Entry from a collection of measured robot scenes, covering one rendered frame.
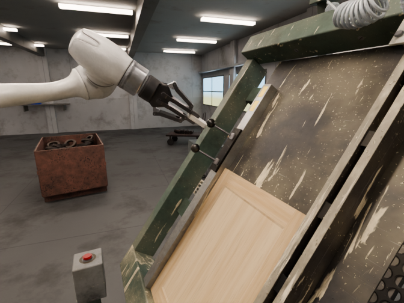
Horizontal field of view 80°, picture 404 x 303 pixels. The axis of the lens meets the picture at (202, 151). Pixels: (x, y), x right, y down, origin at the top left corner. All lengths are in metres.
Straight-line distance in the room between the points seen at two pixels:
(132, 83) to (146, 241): 0.80
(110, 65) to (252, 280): 0.68
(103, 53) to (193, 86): 10.54
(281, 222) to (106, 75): 0.62
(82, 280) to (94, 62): 0.90
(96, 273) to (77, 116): 9.89
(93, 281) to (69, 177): 3.01
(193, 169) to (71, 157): 3.06
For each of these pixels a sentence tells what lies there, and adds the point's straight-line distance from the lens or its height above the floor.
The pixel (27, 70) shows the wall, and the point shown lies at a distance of 11.22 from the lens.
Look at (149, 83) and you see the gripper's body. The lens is 0.74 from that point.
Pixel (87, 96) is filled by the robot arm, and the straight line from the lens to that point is 0.87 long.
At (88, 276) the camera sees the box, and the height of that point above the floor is 0.88.
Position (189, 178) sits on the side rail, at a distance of 1.20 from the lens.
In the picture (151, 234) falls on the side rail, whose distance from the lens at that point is 1.27.
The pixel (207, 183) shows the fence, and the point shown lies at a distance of 0.98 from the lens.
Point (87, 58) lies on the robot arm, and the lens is 0.74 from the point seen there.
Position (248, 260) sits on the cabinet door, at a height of 1.20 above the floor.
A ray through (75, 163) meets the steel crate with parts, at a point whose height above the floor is 0.57.
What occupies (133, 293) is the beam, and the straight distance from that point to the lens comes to 1.16.
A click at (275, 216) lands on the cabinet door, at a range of 0.73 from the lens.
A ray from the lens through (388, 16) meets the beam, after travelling 0.84.
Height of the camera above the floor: 1.66
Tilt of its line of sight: 15 degrees down
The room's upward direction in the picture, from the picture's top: straight up
